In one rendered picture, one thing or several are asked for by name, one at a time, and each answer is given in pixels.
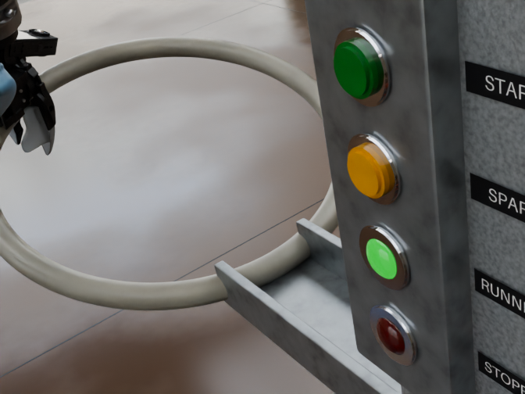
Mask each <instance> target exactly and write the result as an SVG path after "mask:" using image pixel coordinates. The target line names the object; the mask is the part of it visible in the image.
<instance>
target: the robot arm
mask: <svg viewBox="0 0 525 394"><path fill-rule="evenodd" d="M21 22H22V15H21V11H20V7H19V3H18V1H17V0H0V127H2V126H4V128H5V129H6V130H7V129H8V128H9V127H10V126H11V125H13V124H14V123H16V122H17V121H18V120H19V121H18V123H17V124H16V125H15V127H14V128H13V129H12V130H11V132H10V133H9V136H10V137H11V138H12V140H13V141H14V142H15V143H16V144H17V145H19V144H20V143H21V147H22V150H23V151H24V152H31V151H33V150H34V149H36V148H38V147H39V146H41V145H42V147H43V149H44V151H45V154H46V155H47V156H48V155H49V154H50V153H51V151H52V148H53V145H54V140H55V124H56V120H55V105H54V102H53V100H52V97H51V96H50V94H49V93H48V91H47V89H46V87H45V83H44V82H41V78H40V77H39V75H38V72H37V71H36V70H35V68H34V67H33V66H32V65H31V63H28V62H26V60H27V58H26V57H32V56H39V57H45V56H53V55H55V54H56V49H57V43H58V38H57V37H54V36H52V35H50V33H49V32H47V31H44V30H38V29H29V30H18V27H19V26H20V24H21ZM29 100H30V102H29ZM30 103H31V106H28V105H29V104H30ZM21 117H23V121H24V123H25V125H26V132H25V134H24V136H23V139H22V135H23V127H22V126H21V123H20V118H21ZM21 139H22V141H21Z"/></svg>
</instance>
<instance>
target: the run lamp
mask: <svg viewBox="0 0 525 394"><path fill-rule="evenodd" d="M366 255H367V259H368V260H369V262H370V265H371V267H372V268H373V269H374V270H375V271H376V272H377V273H378V274H379V275H380V276H381V277H383V278H387V279H393V278H394V277H395V275H396V265H395V261H394V258H393V256H392V255H391V253H390V251H389V250H388V248H387V247H386V246H385V245H384V244H383V243H382V242H380V241H378V240H376V239H370V240H369V241H368V242H367V245H366Z"/></svg>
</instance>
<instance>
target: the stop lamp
mask: <svg viewBox="0 0 525 394"><path fill-rule="evenodd" d="M377 335H378V337H379V339H380V341H381V343H382V344H383V345H384V347H385V348H386V349H387V350H389V351H390V352H392V353H394V354H396V355H402V354H403V353H404V352H405V344H404V341H403V339H402V336H401V334H400V333H399V331H398V329H397V328H396V327H395V326H394V325H393V324H392V323H391V322H390V321H389V320H387V319H385V318H383V317H382V318H379V319H378V320H377Z"/></svg>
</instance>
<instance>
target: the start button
mask: <svg viewBox="0 0 525 394"><path fill-rule="evenodd" d="M334 72H335V74H336V77H337V80H338V82H339V84H340V85H341V86H342V88H343V89H344V90H345V91H346V92H347V93H349V94H350V95H351V96H352V97H354V98H356V99H366V98H368V97H370V96H371V95H373V94H374V93H375V91H376V90H377V86H378V72H377V66H376V63H375V62H374V59H373V57H372V56H371V54H370V52H369V51H368V49H367V48H366V47H365V46H364V45H363V44H361V43H360V42H359V41H356V40H347V41H344V42H342V43H340V44H339V46H338V47H337V48H336V50H335V53H334Z"/></svg>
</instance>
